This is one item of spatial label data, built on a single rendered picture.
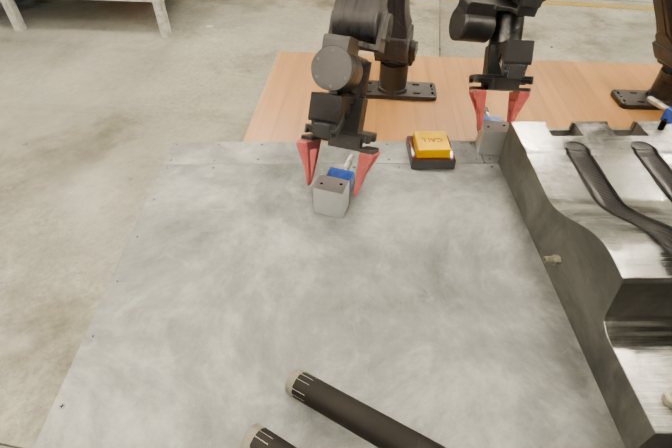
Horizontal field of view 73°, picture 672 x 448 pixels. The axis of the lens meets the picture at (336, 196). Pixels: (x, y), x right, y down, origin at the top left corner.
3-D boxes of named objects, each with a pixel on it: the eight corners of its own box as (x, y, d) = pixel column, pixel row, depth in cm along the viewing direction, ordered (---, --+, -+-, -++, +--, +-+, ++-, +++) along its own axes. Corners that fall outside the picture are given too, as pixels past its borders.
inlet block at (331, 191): (338, 165, 83) (338, 141, 80) (364, 171, 82) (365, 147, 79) (313, 212, 74) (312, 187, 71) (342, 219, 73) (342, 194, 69)
